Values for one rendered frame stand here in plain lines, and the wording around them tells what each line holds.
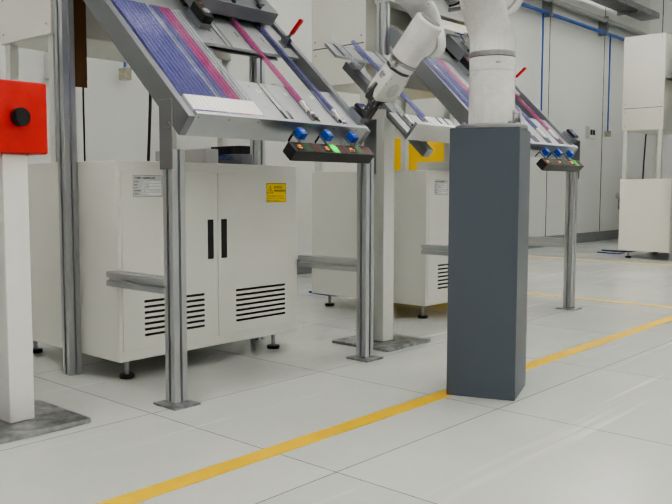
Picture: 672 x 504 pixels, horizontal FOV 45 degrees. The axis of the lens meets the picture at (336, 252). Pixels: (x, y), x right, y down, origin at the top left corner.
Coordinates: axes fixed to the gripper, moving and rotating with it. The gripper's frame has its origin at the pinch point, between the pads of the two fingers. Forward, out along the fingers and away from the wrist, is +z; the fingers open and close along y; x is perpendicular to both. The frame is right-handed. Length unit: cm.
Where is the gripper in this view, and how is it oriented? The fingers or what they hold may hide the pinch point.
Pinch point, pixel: (369, 110)
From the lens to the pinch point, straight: 238.6
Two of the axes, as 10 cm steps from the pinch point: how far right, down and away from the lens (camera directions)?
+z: -5.1, 7.0, 5.1
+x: -5.5, -7.2, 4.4
